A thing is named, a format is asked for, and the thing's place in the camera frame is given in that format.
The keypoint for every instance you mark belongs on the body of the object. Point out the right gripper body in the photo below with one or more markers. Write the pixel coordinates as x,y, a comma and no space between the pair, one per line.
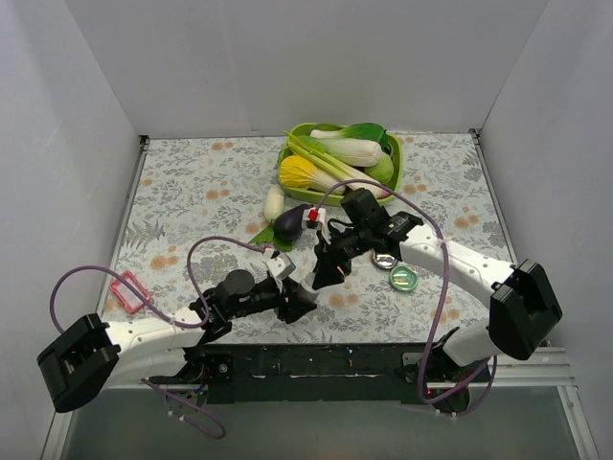
332,251

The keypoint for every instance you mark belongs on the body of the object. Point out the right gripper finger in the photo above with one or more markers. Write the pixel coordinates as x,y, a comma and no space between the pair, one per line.
328,272
321,251

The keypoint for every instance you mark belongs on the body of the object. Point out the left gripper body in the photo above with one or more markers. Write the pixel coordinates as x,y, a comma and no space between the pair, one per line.
285,295

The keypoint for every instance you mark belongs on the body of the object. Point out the white blue pill bottle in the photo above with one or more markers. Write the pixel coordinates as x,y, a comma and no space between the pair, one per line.
306,290

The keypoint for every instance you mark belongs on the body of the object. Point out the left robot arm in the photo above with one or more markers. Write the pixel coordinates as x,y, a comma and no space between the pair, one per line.
92,355

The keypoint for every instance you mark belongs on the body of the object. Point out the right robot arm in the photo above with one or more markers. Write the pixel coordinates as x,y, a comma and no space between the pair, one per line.
523,308

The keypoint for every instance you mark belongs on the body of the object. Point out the purple eggplant toy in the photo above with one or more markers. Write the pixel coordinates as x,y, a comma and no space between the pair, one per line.
288,226

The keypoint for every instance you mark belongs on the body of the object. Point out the blue round pill case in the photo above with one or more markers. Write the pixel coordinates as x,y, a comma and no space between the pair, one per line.
384,261

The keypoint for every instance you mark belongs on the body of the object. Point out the long white daikon toy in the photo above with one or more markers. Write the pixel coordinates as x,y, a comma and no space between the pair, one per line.
356,179

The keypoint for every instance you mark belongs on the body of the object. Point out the green round pill case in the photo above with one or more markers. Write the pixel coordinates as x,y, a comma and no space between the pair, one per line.
402,278

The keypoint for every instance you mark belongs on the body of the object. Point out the white radish toy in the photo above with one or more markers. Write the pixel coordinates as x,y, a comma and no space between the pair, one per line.
273,208

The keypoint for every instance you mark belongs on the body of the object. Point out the yellow napa cabbage toy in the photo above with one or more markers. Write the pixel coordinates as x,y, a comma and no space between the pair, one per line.
299,172

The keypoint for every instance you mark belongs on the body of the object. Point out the green cabbage toy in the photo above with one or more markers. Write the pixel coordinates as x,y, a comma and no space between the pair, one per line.
382,171

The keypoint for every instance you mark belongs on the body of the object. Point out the green celery stalk toy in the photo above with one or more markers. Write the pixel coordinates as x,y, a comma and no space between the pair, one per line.
316,155

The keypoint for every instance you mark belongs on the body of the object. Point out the bok choy toy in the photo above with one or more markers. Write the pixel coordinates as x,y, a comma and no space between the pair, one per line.
360,145

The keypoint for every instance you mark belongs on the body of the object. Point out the green plastic tray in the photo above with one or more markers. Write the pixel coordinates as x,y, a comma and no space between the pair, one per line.
333,196

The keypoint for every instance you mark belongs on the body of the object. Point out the floral table mat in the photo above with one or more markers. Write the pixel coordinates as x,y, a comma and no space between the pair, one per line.
199,201

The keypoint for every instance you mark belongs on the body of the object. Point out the pink square pill box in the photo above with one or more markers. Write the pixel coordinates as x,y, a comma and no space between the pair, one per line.
130,293

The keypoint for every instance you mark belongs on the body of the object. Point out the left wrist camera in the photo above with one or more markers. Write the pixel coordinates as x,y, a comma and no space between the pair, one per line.
280,266

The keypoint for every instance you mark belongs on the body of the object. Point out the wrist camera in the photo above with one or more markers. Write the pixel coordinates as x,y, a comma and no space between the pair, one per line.
280,266
316,218

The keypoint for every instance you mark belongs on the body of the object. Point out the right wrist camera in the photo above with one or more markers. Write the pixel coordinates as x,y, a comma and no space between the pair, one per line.
316,218

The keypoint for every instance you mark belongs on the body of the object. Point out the black base frame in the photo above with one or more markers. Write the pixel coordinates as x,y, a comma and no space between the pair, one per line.
239,373

